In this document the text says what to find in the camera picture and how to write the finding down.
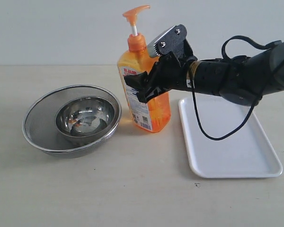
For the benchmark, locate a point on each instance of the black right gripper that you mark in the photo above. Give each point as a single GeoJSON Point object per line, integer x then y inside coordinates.
{"type": "Point", "coordinates": [168, 72]}

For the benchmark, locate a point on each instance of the orange dish soap pump bottle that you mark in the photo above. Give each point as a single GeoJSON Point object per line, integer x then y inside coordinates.
{"type": "Point", "coordinates": [154, 115]}

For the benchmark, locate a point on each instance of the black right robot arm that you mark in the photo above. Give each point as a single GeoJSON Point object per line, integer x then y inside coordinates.
{"type": "Point", "coordinates": [241, 80]}

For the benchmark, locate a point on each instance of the small stainless steel bowl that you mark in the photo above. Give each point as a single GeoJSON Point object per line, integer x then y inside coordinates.
{"type": "Point", "coordinates": [86, 119]}

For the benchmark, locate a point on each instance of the steel mesh colander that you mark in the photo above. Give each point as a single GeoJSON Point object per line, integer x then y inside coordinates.
{"type": "Point", "coordinates": [39, 128]}

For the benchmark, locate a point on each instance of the white plastic tray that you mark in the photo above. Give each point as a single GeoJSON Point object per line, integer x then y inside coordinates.
{"type": "Point", "coordinates": [246, 154]}

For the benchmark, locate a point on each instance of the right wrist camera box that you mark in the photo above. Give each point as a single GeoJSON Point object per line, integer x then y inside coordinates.
{"type": "Point", "coordinates": [170, 40]}

